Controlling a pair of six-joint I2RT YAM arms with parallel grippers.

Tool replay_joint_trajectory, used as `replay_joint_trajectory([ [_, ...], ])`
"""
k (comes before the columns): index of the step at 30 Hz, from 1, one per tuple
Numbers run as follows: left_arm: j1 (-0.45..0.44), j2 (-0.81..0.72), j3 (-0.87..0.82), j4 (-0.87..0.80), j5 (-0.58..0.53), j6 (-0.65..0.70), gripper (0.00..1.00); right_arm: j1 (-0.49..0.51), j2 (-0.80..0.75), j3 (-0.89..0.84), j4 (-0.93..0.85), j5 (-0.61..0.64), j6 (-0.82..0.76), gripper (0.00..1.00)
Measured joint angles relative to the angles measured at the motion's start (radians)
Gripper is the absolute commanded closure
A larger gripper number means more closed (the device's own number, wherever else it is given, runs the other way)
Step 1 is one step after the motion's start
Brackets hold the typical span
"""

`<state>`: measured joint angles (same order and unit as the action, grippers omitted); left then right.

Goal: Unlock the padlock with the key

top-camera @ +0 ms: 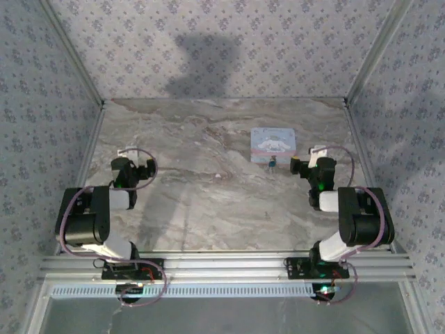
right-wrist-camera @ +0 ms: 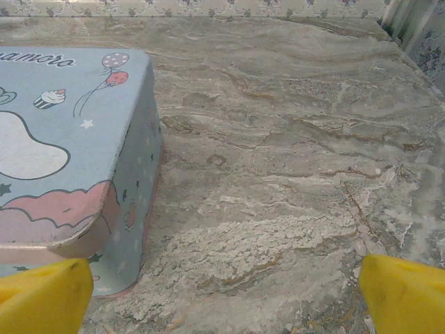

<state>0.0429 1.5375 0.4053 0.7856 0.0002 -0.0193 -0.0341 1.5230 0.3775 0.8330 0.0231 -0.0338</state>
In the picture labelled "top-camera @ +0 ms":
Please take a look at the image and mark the pastel cartoon dog tin box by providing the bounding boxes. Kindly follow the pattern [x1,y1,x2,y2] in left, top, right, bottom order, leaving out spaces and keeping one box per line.
[250,127,297,164]

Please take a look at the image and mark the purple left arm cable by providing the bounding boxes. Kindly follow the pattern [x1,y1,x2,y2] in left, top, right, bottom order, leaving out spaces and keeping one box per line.
[58,148,170,308]

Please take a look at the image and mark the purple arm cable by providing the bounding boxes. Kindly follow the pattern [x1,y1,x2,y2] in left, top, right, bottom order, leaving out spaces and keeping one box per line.
[58,148,170,308]
[311,145,390,308]

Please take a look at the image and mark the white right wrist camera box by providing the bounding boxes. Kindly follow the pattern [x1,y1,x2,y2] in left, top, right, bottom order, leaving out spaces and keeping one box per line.
[309,145,329,168]

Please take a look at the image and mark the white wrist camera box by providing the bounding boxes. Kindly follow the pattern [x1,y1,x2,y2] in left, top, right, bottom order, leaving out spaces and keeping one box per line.
[117,148,147,165]
[309,145,329,168]

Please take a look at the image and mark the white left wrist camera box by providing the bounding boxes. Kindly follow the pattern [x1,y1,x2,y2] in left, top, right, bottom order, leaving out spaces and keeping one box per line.
[117,148,147,165]

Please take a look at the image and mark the aluminium table side rail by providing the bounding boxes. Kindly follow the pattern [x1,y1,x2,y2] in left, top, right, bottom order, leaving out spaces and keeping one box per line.
[342,100,406,254]
[54,103,107,255]

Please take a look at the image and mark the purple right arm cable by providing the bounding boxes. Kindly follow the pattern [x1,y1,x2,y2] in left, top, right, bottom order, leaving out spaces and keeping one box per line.
[311,145,390,308]

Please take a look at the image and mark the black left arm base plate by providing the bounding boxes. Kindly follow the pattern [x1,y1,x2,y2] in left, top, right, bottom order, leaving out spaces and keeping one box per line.
[101,257,165,280]

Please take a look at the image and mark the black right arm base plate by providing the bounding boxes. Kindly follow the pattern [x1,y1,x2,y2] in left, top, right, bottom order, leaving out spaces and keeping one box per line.
[285,257,350,280]

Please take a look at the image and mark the aluminium mounting rail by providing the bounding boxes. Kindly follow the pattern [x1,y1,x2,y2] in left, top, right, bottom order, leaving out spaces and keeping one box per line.
[37,251,417,283]

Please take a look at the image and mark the aluminium corner post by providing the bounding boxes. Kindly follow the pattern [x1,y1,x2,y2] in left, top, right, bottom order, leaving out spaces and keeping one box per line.
[38,0,106,106]
[346,0,415,102]

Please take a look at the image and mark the white slotted cable duct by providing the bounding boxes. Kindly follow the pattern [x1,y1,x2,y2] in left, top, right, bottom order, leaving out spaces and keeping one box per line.
[51,285,314,299]

